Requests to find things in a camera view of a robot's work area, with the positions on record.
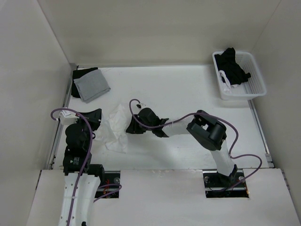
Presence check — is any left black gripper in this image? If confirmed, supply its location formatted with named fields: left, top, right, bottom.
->
left=73, top=108, right=102, bottom=149

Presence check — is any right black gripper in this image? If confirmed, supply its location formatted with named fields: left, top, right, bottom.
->
left=127, top=114, right=154, bottom=134

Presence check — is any white tank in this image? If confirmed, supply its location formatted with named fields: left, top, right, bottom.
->
left=95, top=103, right=130, bottom=153
left=219, top=70, right=239, bottom=93

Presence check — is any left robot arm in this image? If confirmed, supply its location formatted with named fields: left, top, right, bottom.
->
left=58, top=108, right=106, bottom=226

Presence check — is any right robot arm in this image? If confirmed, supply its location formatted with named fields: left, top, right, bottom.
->
left=126, top=107, right=237, bottom=186

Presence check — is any folded grey tank top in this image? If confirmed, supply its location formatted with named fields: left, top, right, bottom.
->
left=74, top=69, right=111, bottom=103

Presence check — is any folded black tank top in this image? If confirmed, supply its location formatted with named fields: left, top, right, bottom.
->
left=71, top=67, right=98, bottom=98

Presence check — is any white tank top in basket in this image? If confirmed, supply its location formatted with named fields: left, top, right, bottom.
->
left=219, top=70, right=239, bottom=93

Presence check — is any crumpled black tank top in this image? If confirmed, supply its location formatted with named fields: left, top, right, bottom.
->
left=214, top=48, right=251, bottom=85

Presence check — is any white plastic basket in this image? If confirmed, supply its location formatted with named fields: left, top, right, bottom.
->
left=212, top=51, right=267, bottom=101

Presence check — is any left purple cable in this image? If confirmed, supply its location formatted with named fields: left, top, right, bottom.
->
left=50, top=107, right=122, bottom=226

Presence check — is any purple cable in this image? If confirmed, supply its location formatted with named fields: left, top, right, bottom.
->
left=50, top=107, right=122, bottom=226
left=128, top=98, right=263, bottom=193

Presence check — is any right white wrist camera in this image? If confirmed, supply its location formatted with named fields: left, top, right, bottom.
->
left=136, top=103, right=147, bottom=109

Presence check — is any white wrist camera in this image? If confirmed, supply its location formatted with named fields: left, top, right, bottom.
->
left=59, top=110, right=78, bottom=126
left=136, top=103, right=147, bottom=109

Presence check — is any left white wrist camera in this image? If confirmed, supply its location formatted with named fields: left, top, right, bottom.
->
left=59, top=110, right=78, bottom=126

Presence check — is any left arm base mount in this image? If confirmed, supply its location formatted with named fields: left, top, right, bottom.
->
left=95, top=171, right=121, bottom=199

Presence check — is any left metal table rail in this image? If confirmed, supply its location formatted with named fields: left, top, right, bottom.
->
left=46, top=63, right=79, bottom=170

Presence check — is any metal table rail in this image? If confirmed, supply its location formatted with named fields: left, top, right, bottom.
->
left=46, top=63, right=79, bottom=170
left=248, top=100, right=275, bottom=168

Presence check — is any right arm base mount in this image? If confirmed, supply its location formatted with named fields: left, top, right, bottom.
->
left=203, top=170, right=249, bottom=198

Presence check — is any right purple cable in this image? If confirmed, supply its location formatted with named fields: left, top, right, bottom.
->
left=128, top=98, right=263, bottom=193

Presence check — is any right metal table rail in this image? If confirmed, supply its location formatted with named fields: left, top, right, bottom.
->
left=248, top=100, right=275, bottom=168

